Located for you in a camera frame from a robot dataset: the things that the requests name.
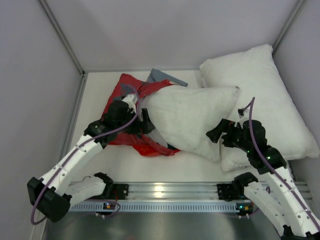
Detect red pillowcase with grey print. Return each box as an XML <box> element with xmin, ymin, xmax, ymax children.
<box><xmin>101</xmin><ymin>73</ymin><xmax>180</xmax><ymax>157</ymax></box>

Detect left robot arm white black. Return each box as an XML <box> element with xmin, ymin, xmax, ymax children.
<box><xmin>27</xmin><ymin>94</ymin><xmax>151</xmax><ymax>223</ymax></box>

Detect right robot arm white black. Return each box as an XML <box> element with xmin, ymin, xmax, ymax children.
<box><xmin>206</xmin><ymin>118</ymin><xmax>320</xmax><ymax>240</ymax></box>

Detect blue grey pillowcase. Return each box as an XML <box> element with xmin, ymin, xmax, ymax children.
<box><xmin>146</xmin><ymin>68</ymin><xmax>188</xmax><ymax>87</ymax></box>

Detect white bare pillow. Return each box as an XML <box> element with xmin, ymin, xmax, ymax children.
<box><xmin>199</xmin><ymin>44</ymin><xmax>320</xmax><ymax>161</ymax></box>

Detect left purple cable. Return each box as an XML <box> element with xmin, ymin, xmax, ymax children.
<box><xmin>29</xmin><ymin>83</ymin><xmax>142</xmax><ymax>225</ymax></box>

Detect purple cable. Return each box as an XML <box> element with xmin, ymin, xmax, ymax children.
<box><xmin>29</xmin><ymin>83</ymin><xmax>142</xmax><ymax>225</ymax></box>
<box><xmin>239</xmin><ymin>96</ymin><xmax>320</xmax><ymax>232</ymax></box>

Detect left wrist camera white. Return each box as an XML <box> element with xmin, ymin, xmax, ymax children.
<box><xmin>122</xmin><ymin>94</ymin><xmax>138</xmax><ymax>113</ymax></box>

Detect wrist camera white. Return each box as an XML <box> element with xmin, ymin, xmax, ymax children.
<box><xmin>122</xmin><ymin>94</ymin><xmax>138</xmax><ymax>113</ymax></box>
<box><xmin>237</xmin><ymin>107</ymin><xmax>250</xmax><ymax>121</ymax></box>

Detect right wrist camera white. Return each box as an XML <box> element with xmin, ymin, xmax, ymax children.
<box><xmin>237</xmin><ymin>107</ymin><xmax>250</xmax><ymax>121</ymax></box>

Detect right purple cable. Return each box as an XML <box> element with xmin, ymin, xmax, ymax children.
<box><xmin>239</xmin><ymin>96</ymin><xmax>320</xmax><ymax>232</ymax></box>

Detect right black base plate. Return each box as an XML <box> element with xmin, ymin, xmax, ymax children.
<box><xmin>217</xmin><ymin>183</ymin><xmax>246</xmax><ymax>202</ymax></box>

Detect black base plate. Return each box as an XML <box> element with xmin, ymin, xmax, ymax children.
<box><xmin>109</xmin><ymin>183</ymin><xmax>129</xmax><ymax>201</ymax></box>
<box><xmin>217</xmin><ymin>183</ymin><xmax>246</xmax><ymax>202</ymax></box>

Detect aluminium mounting rail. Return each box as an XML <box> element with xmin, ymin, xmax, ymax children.
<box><xmin>69</xmin><ymin>181</ymin><xmax>313</xmax><ymax>201</ymax></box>

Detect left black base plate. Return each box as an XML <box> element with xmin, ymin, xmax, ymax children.
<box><xmin>109</xmin><ymin>183</ymin><xmax>129</xmax><ymax>201</ymax></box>

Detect white slotted cable duct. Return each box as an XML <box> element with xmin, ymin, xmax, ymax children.
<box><xmin>69</xmin><ymin>201</ymin><xmax>253</xmax><ymax>213</ymax></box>

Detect left aluminium corner post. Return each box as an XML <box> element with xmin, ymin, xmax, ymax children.
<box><xmin>37</xmin><ymin>0</ymin><xmax>85</xmax><ymax>76</ymax></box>

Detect aluminium corner post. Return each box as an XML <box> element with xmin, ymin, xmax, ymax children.
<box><xmin>37</xmin><ymin>0</ymin><xmax>85</xmax><ymax>76</ymax></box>
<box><xmin>272</xmin><ymin>0</ymin><xmax>308</xmax><ymax>54</ymax></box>

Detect right aluminium corner post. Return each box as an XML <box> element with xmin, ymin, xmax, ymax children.
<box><xmin>272</xmin><ymin>0</ymin><xmax>308</xmax><ymax>54</ymax></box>

